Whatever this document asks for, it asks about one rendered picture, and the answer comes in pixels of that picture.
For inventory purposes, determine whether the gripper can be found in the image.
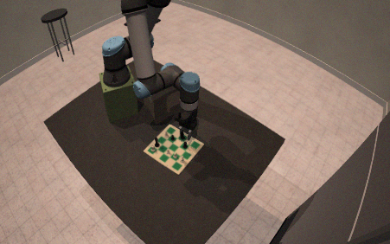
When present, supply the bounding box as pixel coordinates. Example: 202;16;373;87
175;100;198;140

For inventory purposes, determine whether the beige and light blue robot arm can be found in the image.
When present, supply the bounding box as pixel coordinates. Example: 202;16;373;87
102;0;200;104

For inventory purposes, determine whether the green and cream chessboard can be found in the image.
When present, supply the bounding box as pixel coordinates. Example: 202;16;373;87
144;124;204;175

